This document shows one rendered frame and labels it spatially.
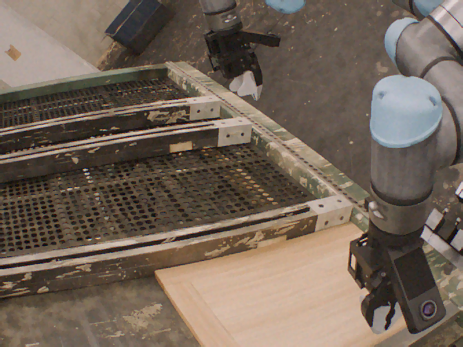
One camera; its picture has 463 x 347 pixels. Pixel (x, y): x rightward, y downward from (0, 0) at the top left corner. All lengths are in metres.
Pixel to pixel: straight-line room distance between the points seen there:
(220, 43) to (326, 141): 1.81
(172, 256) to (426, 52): 0.77
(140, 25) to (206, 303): 4.27
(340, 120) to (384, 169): 2.36
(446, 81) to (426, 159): 0.11
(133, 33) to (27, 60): 1.28
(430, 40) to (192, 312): 0.72
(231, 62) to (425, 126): 0.69
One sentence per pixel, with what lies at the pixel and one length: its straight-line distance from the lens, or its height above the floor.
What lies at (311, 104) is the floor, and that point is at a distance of 3.01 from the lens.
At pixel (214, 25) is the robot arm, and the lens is 1.03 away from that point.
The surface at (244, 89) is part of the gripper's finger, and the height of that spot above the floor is 1.36.
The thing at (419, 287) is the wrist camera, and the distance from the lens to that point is 0.52.
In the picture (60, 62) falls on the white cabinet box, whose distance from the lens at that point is 4.57.
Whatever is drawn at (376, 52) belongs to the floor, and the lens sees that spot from 3.00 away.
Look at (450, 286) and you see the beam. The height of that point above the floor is 0.89.
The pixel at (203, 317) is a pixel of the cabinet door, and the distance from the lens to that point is 0.99.
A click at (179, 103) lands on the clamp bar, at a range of 1.87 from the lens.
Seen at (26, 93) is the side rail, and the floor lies 1.49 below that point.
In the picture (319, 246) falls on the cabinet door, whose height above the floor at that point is 1.01.
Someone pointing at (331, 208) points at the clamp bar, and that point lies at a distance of 1.30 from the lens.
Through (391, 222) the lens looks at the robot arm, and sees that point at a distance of 0.49.
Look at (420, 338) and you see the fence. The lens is 1.03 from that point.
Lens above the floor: 2.00
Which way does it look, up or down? 40 degrees down
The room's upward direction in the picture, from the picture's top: 55 degrees counter-clockwise
